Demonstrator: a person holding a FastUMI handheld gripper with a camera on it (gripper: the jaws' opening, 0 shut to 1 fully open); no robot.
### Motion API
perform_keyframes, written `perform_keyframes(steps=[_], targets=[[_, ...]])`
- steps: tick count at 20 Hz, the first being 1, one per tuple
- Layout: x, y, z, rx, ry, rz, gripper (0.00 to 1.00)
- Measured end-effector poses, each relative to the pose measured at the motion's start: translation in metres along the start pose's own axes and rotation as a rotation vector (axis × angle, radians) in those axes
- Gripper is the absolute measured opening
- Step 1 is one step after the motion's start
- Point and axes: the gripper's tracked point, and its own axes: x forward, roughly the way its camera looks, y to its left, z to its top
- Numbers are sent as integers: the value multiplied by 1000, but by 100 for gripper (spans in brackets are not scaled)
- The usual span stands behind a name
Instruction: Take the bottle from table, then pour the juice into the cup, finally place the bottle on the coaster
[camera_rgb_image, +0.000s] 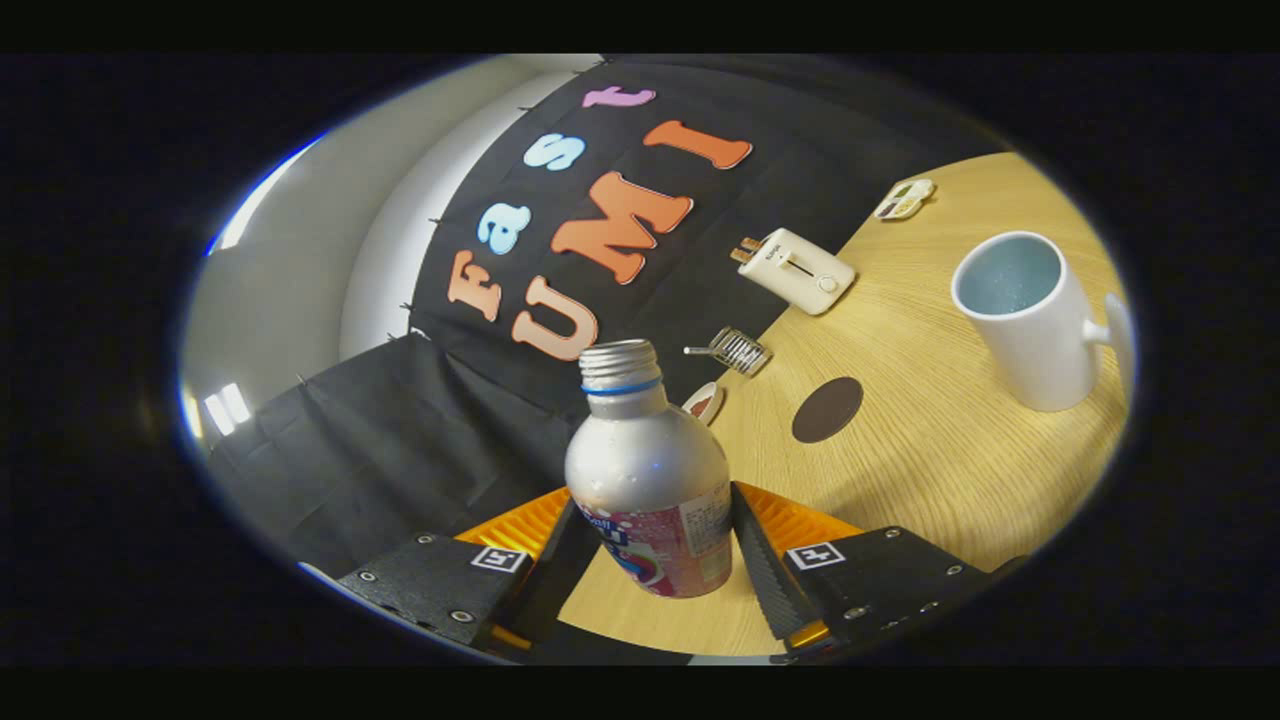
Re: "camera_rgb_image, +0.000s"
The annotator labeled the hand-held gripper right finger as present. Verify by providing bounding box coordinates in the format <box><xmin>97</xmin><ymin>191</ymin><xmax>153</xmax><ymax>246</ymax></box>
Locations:
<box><xmin>730</xmin><ymin>482</ymin><xmax>1026</xmax><ymax>661</ymax></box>

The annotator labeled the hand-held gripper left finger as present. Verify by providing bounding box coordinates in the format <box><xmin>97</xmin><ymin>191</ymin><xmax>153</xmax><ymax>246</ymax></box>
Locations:
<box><xmin>335</xmin><ymin>487</ymin><xmax>606</xmax><ymax>661</ymax></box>

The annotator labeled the silver bottle with pink label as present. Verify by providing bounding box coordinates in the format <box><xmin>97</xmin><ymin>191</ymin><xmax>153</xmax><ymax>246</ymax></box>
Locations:
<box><xmin>565</xmin><ymin>339</ymin><xmax>734</xmax><ymax>599</ymax></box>

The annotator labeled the dark brown round coaster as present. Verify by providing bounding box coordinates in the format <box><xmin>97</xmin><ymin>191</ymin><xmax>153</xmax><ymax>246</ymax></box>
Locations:
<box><xmin>792</xmin><ymin>377</ymin><xmax>864</xmax><ymax>444</ymax></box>

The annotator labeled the white cup with blue inside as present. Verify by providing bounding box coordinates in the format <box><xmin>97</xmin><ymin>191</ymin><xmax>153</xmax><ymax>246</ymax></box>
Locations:
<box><xmin>950</xmin><ymin>231</ymin><xmax>1136</xmax><ymax>413</ymax></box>

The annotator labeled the small plate with brown food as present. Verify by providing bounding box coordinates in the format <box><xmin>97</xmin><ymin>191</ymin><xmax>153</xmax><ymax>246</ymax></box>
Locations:
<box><xmin>682</xmin><ymin>382</ymin><xmax>726</xmax><ymax>426</ymax></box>

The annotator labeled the wooden table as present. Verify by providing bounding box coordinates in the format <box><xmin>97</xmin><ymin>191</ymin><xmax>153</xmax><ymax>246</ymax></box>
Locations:
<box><xmin>557</xmin><ymin>152</ymin><xmax>1136</xmax><ymax>658</ymax></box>

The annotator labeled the white toaster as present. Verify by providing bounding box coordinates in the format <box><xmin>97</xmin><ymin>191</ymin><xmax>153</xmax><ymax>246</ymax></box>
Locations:
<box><xmin>730</xmin><ymin>228</ymin><xmax>857</xmax><ymax>316</ymax></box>

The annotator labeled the white divided snack tray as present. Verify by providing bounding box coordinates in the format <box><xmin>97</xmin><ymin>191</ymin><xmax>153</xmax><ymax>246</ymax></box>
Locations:
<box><xmin>874</xmin><ymin>179</ymin><xmax>937</xmax><ymax>221</ymax></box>

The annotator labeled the small wire basket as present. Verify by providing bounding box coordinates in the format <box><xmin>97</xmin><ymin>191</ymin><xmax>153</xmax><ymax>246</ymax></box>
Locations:
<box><xmin>684</xmin><ymin>327</ymin><xmax>772</xmax><ymax>377</ymax></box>

